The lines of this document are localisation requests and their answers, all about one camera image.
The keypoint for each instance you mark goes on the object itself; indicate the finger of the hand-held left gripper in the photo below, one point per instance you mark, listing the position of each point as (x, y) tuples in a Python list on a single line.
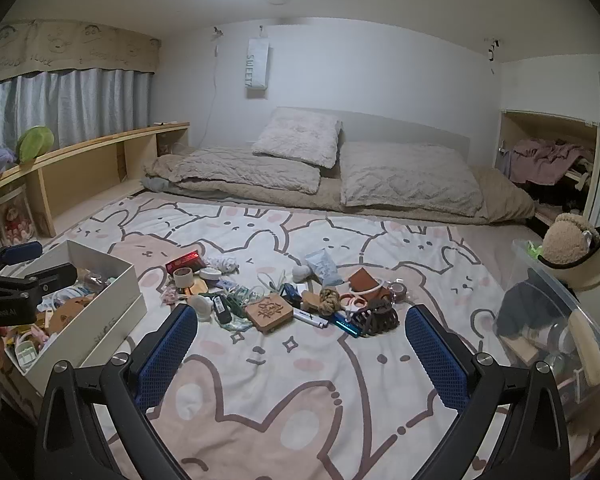
[(25, 250), (55, 275)]

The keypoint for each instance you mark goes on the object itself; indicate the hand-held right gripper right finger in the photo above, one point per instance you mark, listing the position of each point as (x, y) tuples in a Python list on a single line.
[(437, 360)]

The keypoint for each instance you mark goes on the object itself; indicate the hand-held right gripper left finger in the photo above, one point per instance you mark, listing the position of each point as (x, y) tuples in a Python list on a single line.
[(167, 355)]

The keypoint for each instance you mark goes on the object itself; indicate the white storage box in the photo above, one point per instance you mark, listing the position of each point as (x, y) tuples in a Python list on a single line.
[(100, 325)]

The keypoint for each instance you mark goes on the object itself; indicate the framed picture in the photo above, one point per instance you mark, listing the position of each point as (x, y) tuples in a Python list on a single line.
[(15, 220)]

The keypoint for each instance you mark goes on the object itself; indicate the brown round piece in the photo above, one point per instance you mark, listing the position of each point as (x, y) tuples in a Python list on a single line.
[(70, 310)]

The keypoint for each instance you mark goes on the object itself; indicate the white round jar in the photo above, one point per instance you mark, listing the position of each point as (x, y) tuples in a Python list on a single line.
[(200, 306)]

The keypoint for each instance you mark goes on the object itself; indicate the pink small plastic bag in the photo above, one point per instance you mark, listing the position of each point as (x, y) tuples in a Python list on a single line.
[(168, 295)]

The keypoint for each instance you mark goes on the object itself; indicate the black rectangular device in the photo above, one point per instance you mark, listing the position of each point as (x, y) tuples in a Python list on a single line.
[(225, 309)]

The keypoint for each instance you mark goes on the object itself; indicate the beige tape roll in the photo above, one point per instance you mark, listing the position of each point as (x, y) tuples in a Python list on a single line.
[(185, 283)]

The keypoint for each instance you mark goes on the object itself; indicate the brown hair claw clip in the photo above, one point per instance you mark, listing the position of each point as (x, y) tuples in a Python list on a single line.
[(375, 317)]

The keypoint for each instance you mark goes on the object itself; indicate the blue patterned plastic bag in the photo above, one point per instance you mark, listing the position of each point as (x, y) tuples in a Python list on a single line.
[(237, 324)]

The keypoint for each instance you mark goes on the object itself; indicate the small clear tape roll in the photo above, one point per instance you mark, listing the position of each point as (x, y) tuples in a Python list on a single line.
[(398, 292)]

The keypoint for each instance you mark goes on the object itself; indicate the wooden bedside shelf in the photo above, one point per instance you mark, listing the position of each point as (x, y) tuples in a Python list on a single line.
[(80, 177)]

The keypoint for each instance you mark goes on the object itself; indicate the white oval case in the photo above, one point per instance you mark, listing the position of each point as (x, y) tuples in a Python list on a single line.
[(211, 274)]

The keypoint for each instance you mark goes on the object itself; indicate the red cardboard box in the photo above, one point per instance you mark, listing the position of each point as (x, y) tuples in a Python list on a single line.
[(185, 262)]

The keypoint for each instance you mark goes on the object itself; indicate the cream hair stick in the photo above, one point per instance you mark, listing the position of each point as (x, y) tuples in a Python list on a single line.
[(367, 287)]

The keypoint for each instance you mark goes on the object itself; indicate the dark cloth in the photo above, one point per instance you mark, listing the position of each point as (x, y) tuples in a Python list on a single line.
[(522, 305)]

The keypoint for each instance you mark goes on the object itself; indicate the orange white scissors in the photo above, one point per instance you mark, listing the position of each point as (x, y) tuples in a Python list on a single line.
[(352, 301)]

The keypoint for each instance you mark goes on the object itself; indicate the green plush toy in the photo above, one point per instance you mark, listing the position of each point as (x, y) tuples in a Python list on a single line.
[(35, 143)]

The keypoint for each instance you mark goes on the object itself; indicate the white patterned scrunchie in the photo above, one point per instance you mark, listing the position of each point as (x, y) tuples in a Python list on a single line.
[(225, 263)]

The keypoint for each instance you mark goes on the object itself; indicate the carved wooden block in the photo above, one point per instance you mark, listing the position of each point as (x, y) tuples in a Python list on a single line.
[(270, 312)]

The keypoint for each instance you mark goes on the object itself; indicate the brown leather wallet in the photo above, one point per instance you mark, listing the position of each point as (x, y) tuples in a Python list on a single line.
[(362, 276)]

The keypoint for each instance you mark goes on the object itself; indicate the clear plastic bin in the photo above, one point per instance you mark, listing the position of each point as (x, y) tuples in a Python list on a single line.
[(555, 355)]

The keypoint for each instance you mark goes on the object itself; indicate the rabbit printed blanket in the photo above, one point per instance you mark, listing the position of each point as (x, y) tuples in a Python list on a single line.
[(305, 385)]

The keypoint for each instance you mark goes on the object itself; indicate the white lighter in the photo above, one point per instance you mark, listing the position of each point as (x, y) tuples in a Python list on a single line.
[(307, 316)]

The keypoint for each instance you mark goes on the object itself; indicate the wooden brush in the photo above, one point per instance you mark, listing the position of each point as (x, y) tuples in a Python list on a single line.
[(310, 301)]

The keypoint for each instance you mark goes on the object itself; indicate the light blue packet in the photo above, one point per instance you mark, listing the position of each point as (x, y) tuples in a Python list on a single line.
[(325, 266)]

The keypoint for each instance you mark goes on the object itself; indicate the blue grey curtain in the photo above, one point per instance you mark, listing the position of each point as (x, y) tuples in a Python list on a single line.
[(65, 107)]

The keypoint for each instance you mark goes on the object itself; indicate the grey plush ball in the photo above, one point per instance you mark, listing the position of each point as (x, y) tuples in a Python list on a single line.
[(301, 272)]

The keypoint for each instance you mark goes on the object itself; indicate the beige fuzzy hat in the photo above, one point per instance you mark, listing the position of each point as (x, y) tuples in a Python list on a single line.
[(562, 242)]

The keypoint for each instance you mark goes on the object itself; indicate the beige mattress bedding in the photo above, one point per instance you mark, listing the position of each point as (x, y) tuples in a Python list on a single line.
[(505, 200)]

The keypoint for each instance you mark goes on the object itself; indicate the beige quilted large pillow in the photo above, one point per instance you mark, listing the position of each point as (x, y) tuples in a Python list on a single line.
[(410, 177)]

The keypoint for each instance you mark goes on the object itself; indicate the beige quilted flat pillow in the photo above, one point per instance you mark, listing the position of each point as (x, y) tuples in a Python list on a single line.
[(235, 170)]

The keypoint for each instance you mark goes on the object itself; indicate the beige printed curtain valance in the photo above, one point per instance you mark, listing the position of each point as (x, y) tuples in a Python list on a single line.
[(70, 50)]

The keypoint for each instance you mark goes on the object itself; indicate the pink clothes pile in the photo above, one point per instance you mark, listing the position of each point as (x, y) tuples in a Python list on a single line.
[(545, 160)]

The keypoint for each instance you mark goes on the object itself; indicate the fluffy cream pillow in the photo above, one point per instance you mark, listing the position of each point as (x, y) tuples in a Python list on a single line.
[(297, 137)]

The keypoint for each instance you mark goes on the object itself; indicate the wooden closet niche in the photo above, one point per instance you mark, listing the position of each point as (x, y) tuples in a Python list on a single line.
[(545, 125)]

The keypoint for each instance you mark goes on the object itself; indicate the white hanging bag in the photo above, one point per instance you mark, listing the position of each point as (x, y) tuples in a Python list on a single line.
[(257, 67)]

